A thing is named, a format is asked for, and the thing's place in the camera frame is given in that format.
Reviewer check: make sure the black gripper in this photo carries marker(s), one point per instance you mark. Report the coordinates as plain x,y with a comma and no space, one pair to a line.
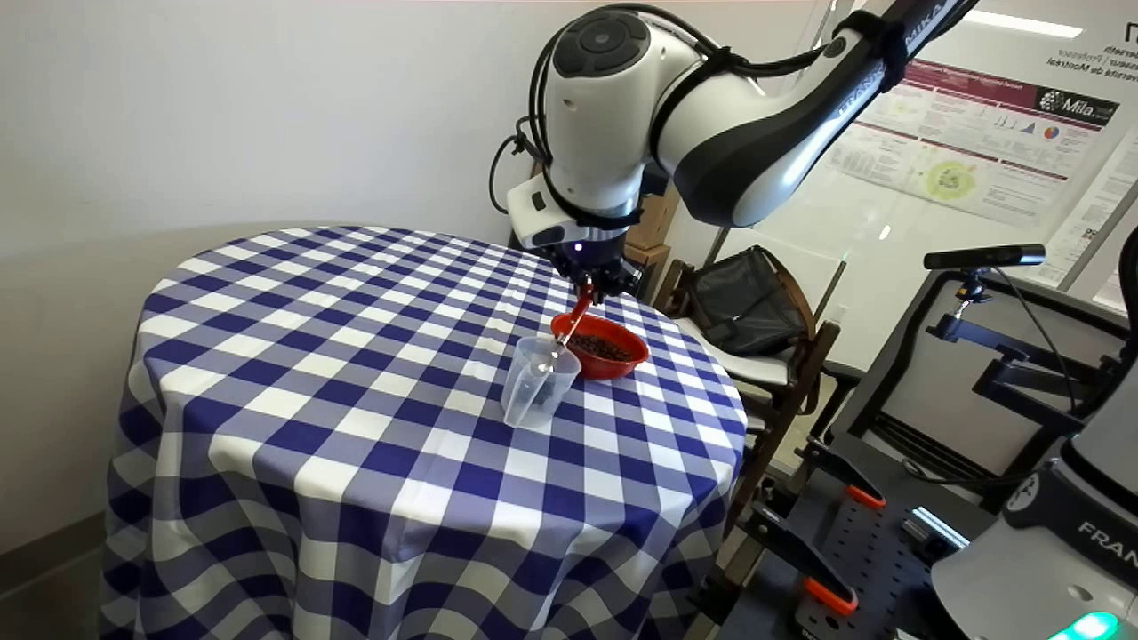
598,257

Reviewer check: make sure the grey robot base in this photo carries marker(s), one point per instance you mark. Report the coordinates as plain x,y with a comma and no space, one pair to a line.
1044,554

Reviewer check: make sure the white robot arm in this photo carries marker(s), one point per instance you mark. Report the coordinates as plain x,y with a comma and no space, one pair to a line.
711,129

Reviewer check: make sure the red plastic bowl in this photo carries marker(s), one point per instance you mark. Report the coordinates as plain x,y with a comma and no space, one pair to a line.
616,357

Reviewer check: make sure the clear glass cup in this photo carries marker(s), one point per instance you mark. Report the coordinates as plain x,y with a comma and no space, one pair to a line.
535,384

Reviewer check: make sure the black bag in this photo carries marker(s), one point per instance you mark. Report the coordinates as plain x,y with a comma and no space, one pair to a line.
746,306

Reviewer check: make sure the wooden chair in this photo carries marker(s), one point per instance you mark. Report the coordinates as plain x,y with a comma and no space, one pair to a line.
793,379

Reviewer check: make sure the blue white checked tablecloth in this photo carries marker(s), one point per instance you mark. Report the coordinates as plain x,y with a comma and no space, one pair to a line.
356,450

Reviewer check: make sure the black clamp with orange tip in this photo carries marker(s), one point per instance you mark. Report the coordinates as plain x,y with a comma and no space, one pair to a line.
819,579
858,493

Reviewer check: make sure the black perforated plate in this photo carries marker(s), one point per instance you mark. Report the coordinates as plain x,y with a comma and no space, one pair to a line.
874,554

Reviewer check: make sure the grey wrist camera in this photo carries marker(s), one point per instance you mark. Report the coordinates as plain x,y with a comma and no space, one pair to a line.
539,213

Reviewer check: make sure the black metal stand frame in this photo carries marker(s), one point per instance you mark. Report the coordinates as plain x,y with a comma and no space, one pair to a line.
947,391

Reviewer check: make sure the black camera on stand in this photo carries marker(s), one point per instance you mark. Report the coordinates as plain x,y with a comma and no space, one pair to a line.
981,257

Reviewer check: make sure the wall poster with red header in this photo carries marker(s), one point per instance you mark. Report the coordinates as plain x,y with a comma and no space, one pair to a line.
997,144

